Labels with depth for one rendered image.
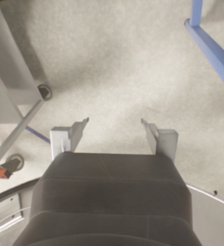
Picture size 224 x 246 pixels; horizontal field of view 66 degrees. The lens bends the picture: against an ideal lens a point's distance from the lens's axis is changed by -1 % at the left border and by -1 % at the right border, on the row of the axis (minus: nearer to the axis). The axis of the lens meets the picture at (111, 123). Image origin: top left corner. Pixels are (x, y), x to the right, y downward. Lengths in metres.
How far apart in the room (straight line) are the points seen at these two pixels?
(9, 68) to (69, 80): 0.30
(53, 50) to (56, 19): 0.15
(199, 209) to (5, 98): 0.84
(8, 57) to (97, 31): 0.43
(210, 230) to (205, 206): 0.07
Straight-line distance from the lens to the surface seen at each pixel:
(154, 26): 0.87
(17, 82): 1.02
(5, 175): 1.63
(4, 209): 0.77
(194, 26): 0.76
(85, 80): 1.00
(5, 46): 0.96
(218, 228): 0.62
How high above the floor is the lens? 0.85
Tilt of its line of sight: 48 degrees down
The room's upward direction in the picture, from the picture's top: 167 degrees counter-clockwise
